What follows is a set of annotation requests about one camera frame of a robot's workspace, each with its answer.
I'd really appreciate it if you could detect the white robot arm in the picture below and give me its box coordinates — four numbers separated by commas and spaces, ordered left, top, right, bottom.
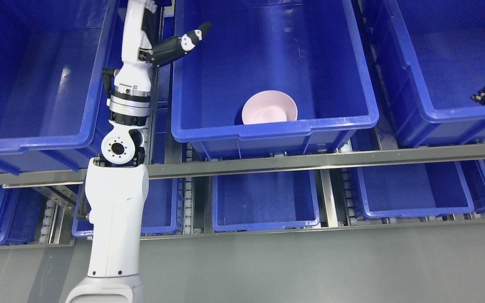
66, 63, 151, 303

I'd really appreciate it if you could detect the pink bowl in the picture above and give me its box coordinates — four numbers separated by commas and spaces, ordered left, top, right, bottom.
241, 90, 298, 125

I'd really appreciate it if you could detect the lower far left blue bin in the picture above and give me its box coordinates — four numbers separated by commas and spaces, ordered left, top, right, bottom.
0, 186, 45, 245

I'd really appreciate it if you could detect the lower middle blue bin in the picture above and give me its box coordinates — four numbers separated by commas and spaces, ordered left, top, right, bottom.
212, 170, 320, 232

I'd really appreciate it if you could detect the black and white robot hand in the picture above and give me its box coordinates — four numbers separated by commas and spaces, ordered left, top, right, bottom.
121, 0, 212, 67

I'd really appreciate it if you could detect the metal shelf rail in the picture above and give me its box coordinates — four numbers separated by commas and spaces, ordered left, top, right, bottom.
0, 144, 485, 188

